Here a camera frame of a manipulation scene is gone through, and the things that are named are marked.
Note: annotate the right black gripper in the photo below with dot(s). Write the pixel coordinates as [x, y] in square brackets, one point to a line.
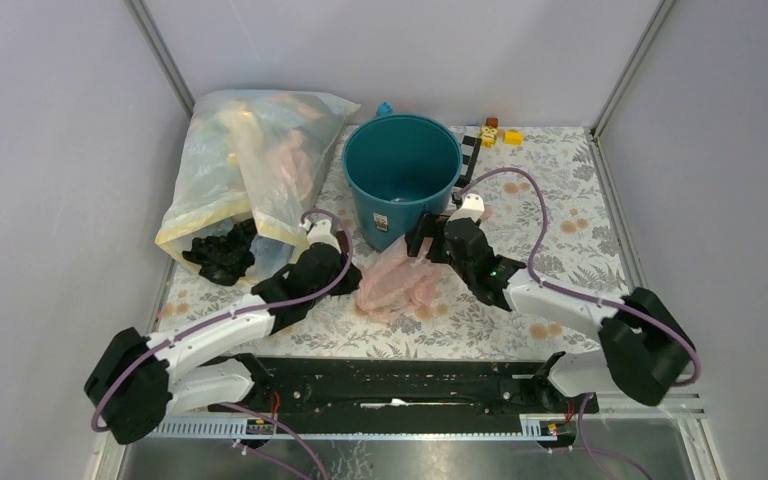
[431, 225]

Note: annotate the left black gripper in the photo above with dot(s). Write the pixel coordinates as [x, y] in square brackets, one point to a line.
[350, 283]

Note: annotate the pink plastic trash bag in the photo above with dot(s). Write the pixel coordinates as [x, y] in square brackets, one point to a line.
[395, 282]

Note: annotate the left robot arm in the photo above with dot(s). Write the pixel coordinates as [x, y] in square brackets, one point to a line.
[141, 379]

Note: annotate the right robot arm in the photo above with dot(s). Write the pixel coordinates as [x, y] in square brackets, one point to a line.
[642, 349]

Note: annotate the teal plastic trash bin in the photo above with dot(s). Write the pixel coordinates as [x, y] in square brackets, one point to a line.
[399, 166]

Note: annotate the black plastic trash bag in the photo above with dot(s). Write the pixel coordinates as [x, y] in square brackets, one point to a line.
[224, 259]

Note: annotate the blue object behind bin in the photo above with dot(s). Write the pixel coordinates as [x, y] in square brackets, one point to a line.
[383, 109]

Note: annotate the large clear bag of bags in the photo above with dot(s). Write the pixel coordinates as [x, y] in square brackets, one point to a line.
[258, 155]

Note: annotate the black white checkered board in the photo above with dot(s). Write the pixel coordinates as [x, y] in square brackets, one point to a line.
[470, 150]

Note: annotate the floral patterned tablecloth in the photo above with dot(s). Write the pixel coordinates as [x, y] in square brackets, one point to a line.
[544, 202]

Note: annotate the yellow cube block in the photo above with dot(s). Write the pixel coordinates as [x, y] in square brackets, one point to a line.
[511, 137]

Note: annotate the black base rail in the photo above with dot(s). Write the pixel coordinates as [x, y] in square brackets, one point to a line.
[312, 386]

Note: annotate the slotted cable duct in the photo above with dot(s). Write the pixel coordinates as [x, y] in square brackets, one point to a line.
[369, 425]

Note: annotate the left aluminium frame post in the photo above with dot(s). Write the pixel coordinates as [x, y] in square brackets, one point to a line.
[159, 48]

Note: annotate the aluminium frame post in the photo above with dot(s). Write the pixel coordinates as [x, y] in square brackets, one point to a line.
[159, 48]
[647, 39]

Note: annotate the right aluminium frame post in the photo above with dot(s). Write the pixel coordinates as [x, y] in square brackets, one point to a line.
[647, 39]

